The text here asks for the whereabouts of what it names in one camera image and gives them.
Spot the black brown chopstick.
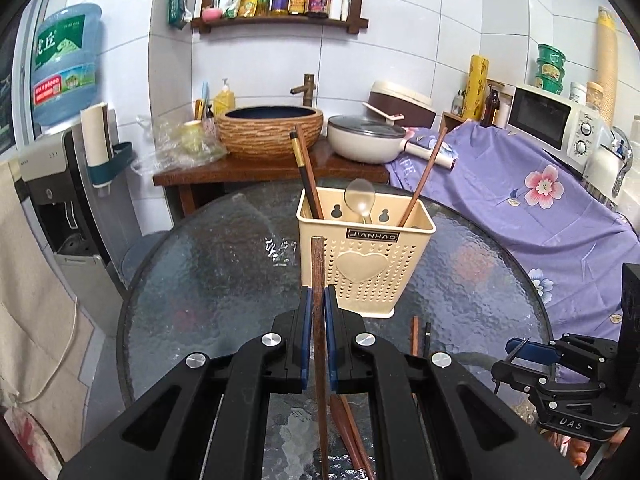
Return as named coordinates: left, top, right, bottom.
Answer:
left=289, top=130, right=325, bottom=221

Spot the beige hanging cloth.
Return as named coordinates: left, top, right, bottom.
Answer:
left=0, top=160, right=97, bottom=461

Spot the white brown rice cooker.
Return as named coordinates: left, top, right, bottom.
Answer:
left=369, top=80, right=435, bottom=129

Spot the tall stack of paper cups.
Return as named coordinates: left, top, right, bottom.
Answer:
left=594, top=7, right=619, bottom=127

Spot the bronze faucet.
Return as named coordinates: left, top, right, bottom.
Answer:
left=290, top=73, right=317, bottom=109

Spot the cream pot with lid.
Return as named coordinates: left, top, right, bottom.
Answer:
left=327, top=114, right=427, bottom=164

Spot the silver metal spoon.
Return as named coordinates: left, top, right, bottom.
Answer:
left=344, top=178, right=377, bottom=224

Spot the brown glass bottle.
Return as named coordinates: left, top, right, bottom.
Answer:
left=481, top=85, right=501, bottom=127

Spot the white rice paddle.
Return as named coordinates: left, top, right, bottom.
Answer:
left=362, top=102, right=405, bottom=124

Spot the beige perforated utensil holder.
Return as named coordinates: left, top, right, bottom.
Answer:
left=297, top=186, right=437, bottom=320

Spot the purple floral cloth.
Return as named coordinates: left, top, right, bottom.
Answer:
left=387, top=120, right=640, bottom=377

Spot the brown textured wash basin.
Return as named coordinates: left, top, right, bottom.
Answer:
left=216, top=105, right=325, bottom=161

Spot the wooden rack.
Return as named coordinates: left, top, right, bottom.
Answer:
left=442, top=80, right=516, bottom=132

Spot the person's right hand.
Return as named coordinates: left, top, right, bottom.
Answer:
left=551, top=430, right=627, bottom=468

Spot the green hanging packet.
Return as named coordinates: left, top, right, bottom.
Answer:
left=167, top=0, right=194, bottom=30

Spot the dark wooden stand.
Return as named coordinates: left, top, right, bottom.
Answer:
left=152, top=137, right=390, bottom=216

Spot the clear plastic bag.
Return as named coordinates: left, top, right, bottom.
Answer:
left=132, top=115, right=229, bottom=177

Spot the blue water bottle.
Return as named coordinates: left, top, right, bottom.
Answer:
left=30, top=2, right=104, bottom=128

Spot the white microwave oven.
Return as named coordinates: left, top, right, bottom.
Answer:
left=507, top=84, right=614, bottom=174

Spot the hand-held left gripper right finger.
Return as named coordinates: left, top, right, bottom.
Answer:
left=325, top=285, right=581, bottom=480

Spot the white cable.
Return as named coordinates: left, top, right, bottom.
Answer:
left=12, top=297, right=82, bottom=407

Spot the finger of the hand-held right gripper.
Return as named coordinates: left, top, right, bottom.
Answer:
left=506, top=332, right=622, bottom=367
left=492, top=360, right=604, bottom=402

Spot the white paper cup dispenser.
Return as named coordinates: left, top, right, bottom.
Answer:
left=80, top=101, right=136, bottom=189

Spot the round patterned stool cushion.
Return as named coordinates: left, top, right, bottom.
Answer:
left=5, top=404, right=54, bottom=467

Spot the grey water dispenser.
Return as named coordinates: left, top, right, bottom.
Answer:
left=17, top=125, right=127, bottom=292

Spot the white thermos jug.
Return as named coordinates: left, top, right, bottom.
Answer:
left=582, top=127, right=634, bottom=209

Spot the stack of green noodle cups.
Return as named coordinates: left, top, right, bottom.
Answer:
left=535, top=44, right=566, bottom=94

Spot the yellow wrap roll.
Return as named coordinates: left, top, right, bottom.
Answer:
left=462, top=55, right=489, bottom=121

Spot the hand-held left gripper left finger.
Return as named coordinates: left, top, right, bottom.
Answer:
left=59, top=285, right=315, bottom=480

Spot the white lint roller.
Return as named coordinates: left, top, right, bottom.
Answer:
left=404, top=140, right=459, bottom=171

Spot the yellow soap pump bottle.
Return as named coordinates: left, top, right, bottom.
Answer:
left=214, top=78, right=236, bottom=117

